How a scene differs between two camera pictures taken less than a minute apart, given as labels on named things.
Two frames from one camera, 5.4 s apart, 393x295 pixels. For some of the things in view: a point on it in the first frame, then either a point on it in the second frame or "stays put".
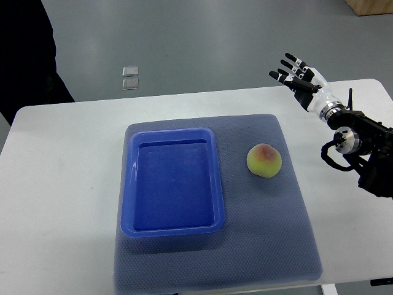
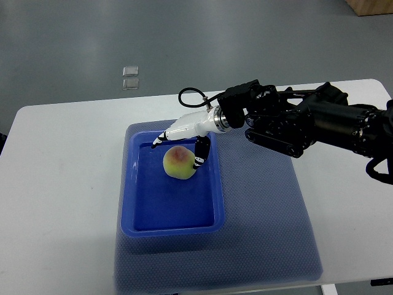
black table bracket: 381,281 stays put
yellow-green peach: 264,160 → 178,162
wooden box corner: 368,7 stays put
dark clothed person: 28,68 → 3,138
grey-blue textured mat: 268,238 stays put
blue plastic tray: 171,183 stays put
